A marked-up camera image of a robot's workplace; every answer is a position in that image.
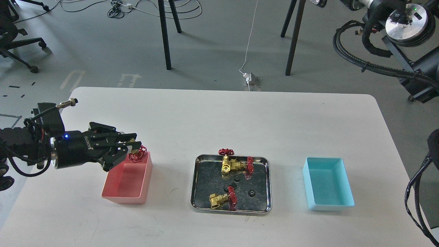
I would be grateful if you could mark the black table leg left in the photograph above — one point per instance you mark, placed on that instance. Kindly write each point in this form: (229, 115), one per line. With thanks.
(162, 16)

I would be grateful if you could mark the white power adapter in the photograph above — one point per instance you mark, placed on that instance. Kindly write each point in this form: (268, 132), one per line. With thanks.
(251, 82)

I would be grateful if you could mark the metal tray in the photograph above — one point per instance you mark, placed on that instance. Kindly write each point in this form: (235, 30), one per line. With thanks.
(241, 185)

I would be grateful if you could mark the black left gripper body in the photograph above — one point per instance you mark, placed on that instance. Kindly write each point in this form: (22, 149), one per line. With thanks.
(75, 148)

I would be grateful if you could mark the blue plastic box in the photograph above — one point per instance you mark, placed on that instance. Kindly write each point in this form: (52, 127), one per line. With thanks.
(326, 184)

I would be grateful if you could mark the black table leg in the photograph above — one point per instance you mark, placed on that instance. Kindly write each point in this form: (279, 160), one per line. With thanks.
(299, 6)
(162, 16)

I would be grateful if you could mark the brass valve red handle top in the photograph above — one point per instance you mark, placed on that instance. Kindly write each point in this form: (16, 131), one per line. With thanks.
(226, 159)

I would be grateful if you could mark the brass valve red handle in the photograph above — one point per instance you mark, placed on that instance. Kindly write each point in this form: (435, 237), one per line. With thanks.
(136, 156)
(245, 167)
(226, 159)
(217, 200)

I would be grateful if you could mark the brass valve red handle bottom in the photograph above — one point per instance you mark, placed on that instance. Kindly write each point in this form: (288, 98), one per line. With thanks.
(217, 200)

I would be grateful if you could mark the black office chair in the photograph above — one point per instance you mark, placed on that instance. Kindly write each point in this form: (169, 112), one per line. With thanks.
(9, 33)

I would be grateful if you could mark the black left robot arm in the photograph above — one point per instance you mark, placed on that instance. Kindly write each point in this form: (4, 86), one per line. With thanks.
(43, 141)

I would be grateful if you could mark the black table leg right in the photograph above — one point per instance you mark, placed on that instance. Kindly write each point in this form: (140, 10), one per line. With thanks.
(299, 6)

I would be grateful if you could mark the pink plastic box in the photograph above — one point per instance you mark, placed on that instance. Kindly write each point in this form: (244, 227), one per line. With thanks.
(128, 182)

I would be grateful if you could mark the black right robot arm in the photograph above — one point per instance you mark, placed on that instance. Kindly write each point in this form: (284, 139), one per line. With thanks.
(389, 25)

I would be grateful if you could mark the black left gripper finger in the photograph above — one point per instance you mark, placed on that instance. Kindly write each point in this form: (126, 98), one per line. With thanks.
(117, 153)
(109, 133)

